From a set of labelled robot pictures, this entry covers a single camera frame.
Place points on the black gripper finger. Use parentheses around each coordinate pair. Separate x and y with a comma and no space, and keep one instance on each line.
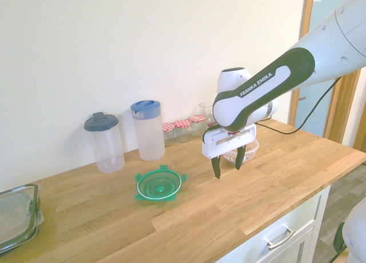
(216,168)
(240,158)

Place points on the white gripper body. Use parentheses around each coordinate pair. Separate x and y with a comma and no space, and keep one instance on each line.
(226,143)

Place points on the green round container lid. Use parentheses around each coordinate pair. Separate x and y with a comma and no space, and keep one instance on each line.
(158,185)

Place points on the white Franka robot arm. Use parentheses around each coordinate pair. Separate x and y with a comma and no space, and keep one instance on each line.
(257,88)

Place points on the clear round food bowl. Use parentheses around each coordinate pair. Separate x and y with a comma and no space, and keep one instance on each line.
(252,153)

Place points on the clear pitcher blue lid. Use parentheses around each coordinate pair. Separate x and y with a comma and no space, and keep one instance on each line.
(148,131)

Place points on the clear pitcher dark grey lid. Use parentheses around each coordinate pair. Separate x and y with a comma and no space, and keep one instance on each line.
(107,145)

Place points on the rectangular container green-rimmed lid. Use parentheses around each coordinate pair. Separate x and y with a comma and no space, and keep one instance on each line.
(14,217)

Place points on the clear drinking glass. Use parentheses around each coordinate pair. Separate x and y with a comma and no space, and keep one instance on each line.
(204,108)

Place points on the white drawer cabinet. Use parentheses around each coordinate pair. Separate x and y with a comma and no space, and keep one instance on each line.
(286,217)

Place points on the frosted glass door wood frame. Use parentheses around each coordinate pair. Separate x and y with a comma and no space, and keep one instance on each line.
(323,120)

